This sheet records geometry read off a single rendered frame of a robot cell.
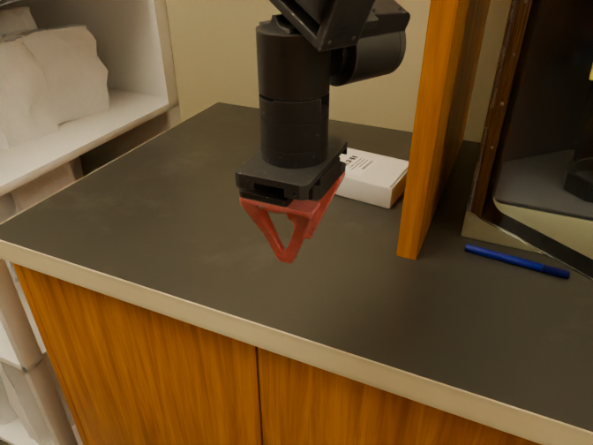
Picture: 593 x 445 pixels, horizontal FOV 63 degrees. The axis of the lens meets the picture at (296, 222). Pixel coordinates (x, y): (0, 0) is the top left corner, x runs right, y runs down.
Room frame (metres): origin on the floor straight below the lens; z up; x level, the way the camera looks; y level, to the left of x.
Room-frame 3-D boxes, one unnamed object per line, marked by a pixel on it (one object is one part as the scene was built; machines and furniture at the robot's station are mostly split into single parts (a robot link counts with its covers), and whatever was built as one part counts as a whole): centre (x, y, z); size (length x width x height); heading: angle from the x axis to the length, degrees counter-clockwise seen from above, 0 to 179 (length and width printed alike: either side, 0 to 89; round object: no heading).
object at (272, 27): (0.39, 0.00, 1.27); 0.07 x 0.06 x 0.07; 128
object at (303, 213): (0.38, 0.00, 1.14); 0.07 x 0.07 x 0.09; 66
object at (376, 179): (0.80, -0.12, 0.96); 0.16 x 0.12 x 0.04; 60
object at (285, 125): (0.39, 0.00, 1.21); 0.10 x 0.07 x 0.07; 156
